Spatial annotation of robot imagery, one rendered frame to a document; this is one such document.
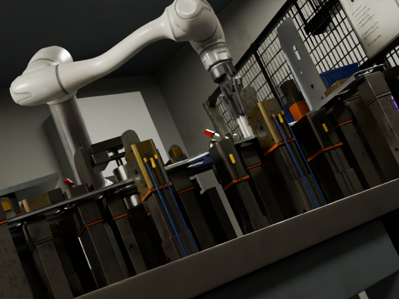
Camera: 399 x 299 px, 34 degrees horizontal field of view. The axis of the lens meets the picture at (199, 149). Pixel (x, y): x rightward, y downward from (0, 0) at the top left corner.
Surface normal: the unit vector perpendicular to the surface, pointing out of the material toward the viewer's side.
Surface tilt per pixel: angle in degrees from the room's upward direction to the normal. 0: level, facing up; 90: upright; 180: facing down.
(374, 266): 90
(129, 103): 90
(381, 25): 90
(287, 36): 90
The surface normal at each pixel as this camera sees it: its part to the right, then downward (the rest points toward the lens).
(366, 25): -0.86, 0.28
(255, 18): -0.71, 0.15
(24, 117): 0.58, -0.42
